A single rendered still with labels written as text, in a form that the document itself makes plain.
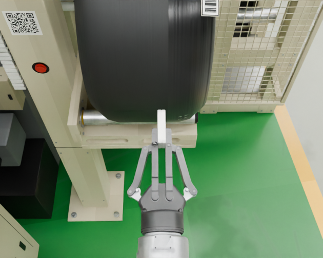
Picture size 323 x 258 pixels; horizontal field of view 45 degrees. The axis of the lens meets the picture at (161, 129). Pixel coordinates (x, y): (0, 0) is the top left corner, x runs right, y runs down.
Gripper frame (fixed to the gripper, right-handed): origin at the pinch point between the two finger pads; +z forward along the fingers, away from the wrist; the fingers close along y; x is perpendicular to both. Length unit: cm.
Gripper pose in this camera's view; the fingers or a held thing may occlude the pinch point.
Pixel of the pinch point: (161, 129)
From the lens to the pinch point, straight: 76.0
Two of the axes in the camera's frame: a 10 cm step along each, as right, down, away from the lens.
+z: -0.1, -9.1, 4.0
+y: -10.0, 0.0, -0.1
